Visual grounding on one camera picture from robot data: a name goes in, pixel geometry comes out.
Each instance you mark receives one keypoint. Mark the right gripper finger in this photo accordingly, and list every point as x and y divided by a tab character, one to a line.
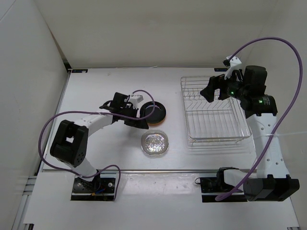
208	92
222	94

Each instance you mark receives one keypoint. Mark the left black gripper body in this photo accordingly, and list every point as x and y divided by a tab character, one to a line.
128	111

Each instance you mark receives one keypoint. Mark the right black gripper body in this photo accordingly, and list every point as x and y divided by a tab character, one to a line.
235	88

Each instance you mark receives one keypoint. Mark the orange plate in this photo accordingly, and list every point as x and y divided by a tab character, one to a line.
156	124

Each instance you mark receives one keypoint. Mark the clear glass plate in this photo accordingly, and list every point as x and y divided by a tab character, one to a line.
154	143

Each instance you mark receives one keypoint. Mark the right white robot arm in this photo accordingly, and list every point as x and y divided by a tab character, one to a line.
269	178

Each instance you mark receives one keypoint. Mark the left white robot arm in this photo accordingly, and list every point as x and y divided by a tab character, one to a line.
70	143

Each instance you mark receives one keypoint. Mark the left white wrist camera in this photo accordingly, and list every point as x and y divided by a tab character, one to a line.
134	100

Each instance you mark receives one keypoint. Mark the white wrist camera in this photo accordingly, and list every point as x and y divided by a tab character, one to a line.
232	63
134	100

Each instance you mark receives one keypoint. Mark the wire dish rack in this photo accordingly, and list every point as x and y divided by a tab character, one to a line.
211	123

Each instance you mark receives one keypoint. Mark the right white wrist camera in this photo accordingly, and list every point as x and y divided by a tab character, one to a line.
232	63

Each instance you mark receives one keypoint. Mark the aluminium table rail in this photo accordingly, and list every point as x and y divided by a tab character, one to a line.
142	171

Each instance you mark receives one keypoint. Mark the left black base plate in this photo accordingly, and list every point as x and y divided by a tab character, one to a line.
106	189

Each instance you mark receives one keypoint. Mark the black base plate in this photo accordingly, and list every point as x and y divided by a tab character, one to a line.
210	190
106	189

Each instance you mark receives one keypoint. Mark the white cable tie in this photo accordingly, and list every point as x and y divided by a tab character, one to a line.
281	134

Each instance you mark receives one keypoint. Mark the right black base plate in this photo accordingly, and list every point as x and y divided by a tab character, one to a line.
210	190

